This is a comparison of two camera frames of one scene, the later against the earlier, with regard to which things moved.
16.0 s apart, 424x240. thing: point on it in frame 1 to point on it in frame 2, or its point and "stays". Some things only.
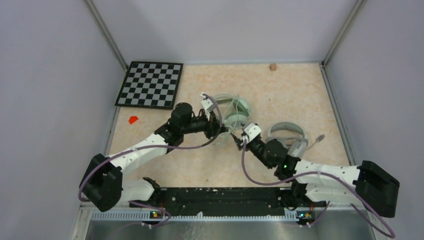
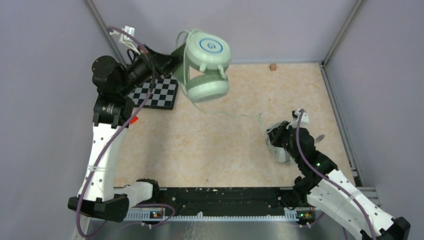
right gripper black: (238, 141) to (275, 134)
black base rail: (227, 201) stays
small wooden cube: (273, 67) stays
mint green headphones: (237, 119) to (202, 71)
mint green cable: (227, 134) to (258, 115)
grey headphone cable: (318, 139) stays
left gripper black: (213, 128) to (164, 63)
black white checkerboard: (150, 85) stays
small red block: (132, 119) stays
